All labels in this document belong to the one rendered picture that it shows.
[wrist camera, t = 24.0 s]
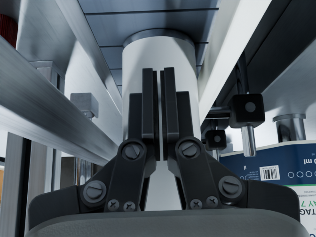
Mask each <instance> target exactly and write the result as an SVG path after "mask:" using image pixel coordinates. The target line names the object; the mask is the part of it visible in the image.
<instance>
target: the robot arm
mask: <svg viewBox="0 0 316 237"><path fill-rule="evenodd" d="M160 86H161V112H162V137H163V161H167V166H168V170H169V171H170V172H171V173H173V174H174V177H175V182H176V187H177V191H178V195H179V200H180V204H181V208H182V209H181V210H164V211H145V209H146V203H147V196H148V190H149V183H150V176H151V175H152V174H153V173H154V172H155V171H156V166H157V162H156V161H160V142H159V111H158V82H157V71H153V68H143V69H142V93H130V94H129V110H128V132H127V139H126V140H124V141H123V142H122V143H121V144H120V146H119V148H118V152H117V155H116V156H115V157H114V158H113V159H111V160H110V161H109V162H108V163H107V164H106V165H105V166H103V167H102V168H101V169H100V170H99V171H98V172H97V173H95V174H94V175H93V176H92V177H91V178H90V179H89V180H88V181H86V182H85V184H83V185H79V186H77V185H74V186H70V187H67V188H63V189H59V190H54V191H51V192H47V193H44V194H40V195H38V196H36V197H35V198H34V199H33V200H32V201H31V202H30V204H29V208H28V223H29V231H28V232H27V233H26V235H25V236H24V237H311V236H310V234H309V233H308V231H307V230H306V228H305V227H304V226H303V225H302V224H301V223H300V201H299V197H298V195H297V193H296V192H295V191H294V190H293V189H292V188H290V187H287V186H284V185H278V184H273V183H268V182H261V181H257V180H252V179H248V180H244V179H240V178H239V177H238V176H237V175H236V174H234V173H233V172H232V171H230V170H229V169H228V168H227V167H225V166H224V165H223V164H222V163H220V162H219V161H218V160H216V159H215V158H214V157H212V156H211V155H210V154H208V153H207V152H206V151H205V148H204V145H203V143H202V142H201V141H200V140H199V139H198V138H196V137H194V132H193V123H192V114H191V105H190V94H189V91H176V86H175V73H174V67H165V68H164V70H163V71H160Z"/></svg>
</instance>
